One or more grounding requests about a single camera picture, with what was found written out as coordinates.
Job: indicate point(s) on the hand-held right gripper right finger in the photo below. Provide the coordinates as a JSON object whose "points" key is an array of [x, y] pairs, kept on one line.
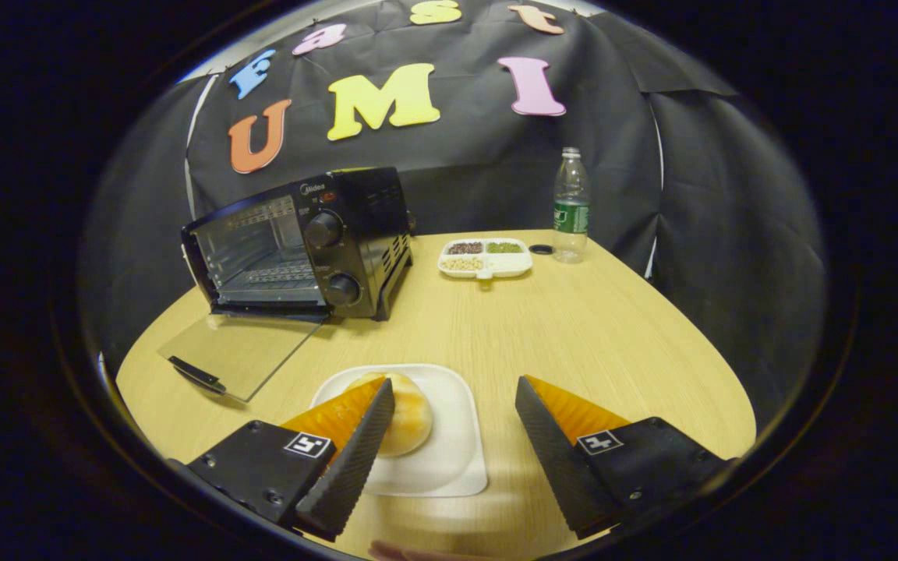
{"points": [[554, 460]]}

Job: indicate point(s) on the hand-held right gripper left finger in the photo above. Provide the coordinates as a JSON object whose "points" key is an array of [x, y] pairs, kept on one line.
{"points": [[351, 467]]}

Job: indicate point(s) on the golden bread bun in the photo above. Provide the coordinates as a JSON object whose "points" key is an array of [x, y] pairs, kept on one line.
{"points": [[410, 421]]}

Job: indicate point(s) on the black electric oven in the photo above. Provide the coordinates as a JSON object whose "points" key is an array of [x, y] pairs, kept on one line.
{"points": [[363, 226]]}

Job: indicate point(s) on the white square plate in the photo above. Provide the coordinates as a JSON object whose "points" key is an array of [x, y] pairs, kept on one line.
{"points": [[453, 436]]}

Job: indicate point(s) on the white divided snack tray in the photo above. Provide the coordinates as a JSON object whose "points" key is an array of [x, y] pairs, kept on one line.
{"points": [[507, 266]]}

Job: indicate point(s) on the black bottle cap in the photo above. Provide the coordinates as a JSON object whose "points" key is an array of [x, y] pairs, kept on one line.
{"points": [[542, 249]]}

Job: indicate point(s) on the clear plastic water bottle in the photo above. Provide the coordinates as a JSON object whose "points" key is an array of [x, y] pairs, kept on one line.
{"points": [[571, 218]]}

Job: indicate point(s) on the black backdrop cloth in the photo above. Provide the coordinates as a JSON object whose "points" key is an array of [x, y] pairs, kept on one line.
{"points": [[457, 171]]}

